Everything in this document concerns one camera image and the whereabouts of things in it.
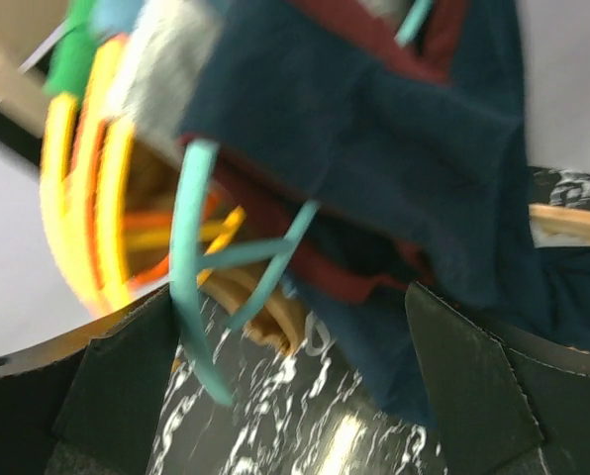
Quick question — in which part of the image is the grey tank top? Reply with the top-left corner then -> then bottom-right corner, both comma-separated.
103,1 -> 222,168

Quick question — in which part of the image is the black marble mat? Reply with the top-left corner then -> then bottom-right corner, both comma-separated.
146,165 -> 590,475

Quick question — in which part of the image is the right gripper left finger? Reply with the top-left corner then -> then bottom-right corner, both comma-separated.
0,287 -> 178,474

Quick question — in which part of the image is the wooden clothes rack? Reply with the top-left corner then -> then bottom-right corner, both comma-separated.
0,1 -> 590,242

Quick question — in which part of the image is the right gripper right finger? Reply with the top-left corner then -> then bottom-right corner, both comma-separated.
405,284 -> 590,475

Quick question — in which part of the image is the navy garment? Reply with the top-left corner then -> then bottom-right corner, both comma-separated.
182,1 -> 590,426

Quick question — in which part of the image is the yellow hanger left group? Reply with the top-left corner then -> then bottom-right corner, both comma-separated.
40,35 -> 133,318

